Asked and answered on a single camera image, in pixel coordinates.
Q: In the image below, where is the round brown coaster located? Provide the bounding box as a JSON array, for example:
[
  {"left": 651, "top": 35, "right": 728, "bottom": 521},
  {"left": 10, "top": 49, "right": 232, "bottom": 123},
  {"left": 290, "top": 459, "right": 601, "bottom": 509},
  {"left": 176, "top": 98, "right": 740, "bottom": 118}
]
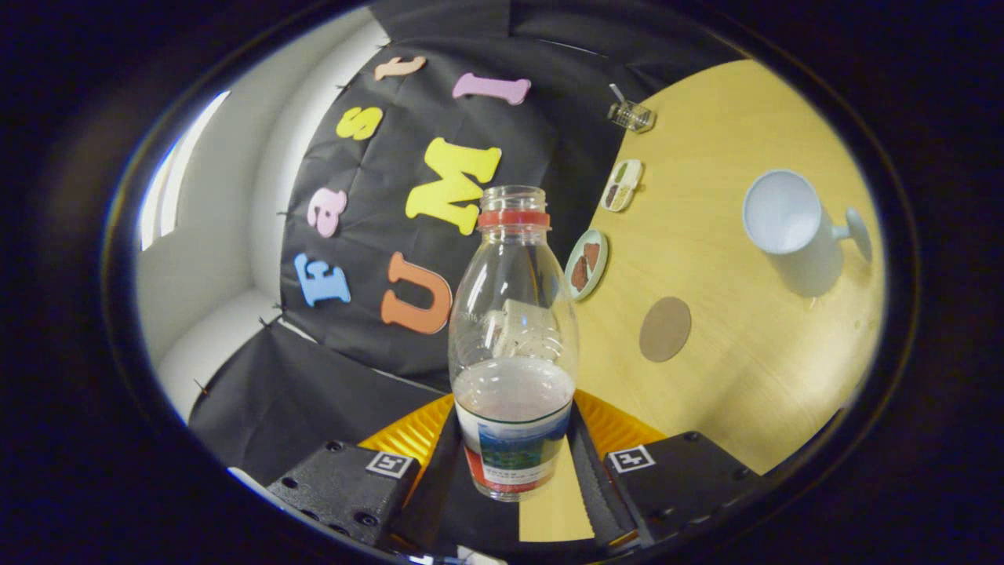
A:
[{"left": 638, "top": 296, "right": 693, "bottom": 363}]

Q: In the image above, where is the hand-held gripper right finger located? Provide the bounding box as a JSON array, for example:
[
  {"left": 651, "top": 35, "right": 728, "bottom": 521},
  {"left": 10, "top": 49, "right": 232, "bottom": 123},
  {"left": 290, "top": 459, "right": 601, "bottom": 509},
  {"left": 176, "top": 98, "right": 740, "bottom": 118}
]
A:
[{"left": 569, "top": 390, "right": 766, "bottom": 550}]

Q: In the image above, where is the pale green plate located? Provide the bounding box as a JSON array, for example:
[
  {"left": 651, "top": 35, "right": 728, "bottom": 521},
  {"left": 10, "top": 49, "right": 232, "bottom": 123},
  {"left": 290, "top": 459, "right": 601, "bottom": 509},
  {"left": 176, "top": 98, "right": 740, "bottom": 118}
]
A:
[{"left": 564, "top": 228, "right": 609, "bottom": 301}]

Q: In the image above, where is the black backdrop cloth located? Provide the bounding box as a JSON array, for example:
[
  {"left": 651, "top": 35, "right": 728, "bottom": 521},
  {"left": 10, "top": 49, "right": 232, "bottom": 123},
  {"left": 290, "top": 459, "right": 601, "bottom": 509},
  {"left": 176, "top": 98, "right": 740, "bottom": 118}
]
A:
[{"left": 188, "top": 0, "right": 746, "bottom": 560}]

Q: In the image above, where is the small glass holder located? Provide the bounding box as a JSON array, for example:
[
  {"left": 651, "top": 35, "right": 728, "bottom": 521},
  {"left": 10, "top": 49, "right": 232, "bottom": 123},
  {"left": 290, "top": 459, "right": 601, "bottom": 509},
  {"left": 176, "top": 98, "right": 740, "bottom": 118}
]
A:
[{"left": 607, "top": 100, "right": 657, "bottom": 134}]

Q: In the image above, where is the large ceiling light panel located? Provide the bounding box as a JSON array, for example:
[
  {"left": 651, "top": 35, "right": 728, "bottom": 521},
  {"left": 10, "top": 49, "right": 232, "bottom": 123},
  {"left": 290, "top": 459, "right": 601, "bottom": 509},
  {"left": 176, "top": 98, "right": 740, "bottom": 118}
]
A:
[{"left": 140, "top": 90, "right": 232, "bottom": 252}]

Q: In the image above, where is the white rectangular food tray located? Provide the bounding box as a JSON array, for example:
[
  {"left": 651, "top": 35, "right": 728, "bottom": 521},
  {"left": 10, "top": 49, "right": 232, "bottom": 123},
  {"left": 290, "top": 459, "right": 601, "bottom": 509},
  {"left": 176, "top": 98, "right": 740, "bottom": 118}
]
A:
[{"left": 601, "top": 159, "right": 645, "bottom": 213}]

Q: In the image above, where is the white cup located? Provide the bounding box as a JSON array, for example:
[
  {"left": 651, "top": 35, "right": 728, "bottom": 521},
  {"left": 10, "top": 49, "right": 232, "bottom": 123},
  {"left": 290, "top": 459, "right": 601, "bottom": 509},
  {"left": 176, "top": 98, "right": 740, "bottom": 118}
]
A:
[{"left": 742, "top": 169, "right": 873, "bottom": 297}]

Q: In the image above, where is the wooden table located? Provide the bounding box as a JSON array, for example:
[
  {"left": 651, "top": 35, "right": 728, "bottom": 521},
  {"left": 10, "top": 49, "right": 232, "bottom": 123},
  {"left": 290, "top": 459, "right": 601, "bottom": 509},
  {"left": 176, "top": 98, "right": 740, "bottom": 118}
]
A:
[{"left": 518, "top": 59, "right": 887, "bottom": 544}]

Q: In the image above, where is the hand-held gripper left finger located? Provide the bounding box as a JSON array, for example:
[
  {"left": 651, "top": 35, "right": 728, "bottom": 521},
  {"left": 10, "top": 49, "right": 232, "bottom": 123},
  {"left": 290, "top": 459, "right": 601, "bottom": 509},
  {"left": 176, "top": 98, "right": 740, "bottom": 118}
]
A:
[{"left": 267, "top": 392, "right": 471, "bottom": 560}]

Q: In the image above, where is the clear plastic juice bottle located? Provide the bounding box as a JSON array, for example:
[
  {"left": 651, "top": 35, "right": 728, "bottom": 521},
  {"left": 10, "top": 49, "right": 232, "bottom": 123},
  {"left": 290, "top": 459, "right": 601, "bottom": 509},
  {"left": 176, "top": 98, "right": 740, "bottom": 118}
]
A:
[{"left": 449, "top": 185, "right": 581, "bottom": 503}]

